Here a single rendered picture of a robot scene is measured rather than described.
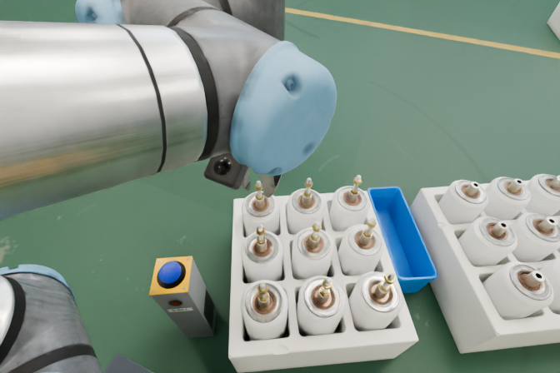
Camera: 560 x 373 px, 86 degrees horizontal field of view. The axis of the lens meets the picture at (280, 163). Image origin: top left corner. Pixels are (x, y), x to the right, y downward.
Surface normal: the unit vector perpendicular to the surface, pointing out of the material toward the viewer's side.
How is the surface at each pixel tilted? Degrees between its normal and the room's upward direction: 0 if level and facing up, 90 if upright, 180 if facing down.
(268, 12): 90
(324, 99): 91
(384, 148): 0
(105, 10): 34
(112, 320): 0
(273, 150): 91
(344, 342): 0
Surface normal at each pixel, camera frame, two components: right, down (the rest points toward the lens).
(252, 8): 0.65, 0.41
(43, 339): 0.50, -0.83
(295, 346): 0.00, -0.68
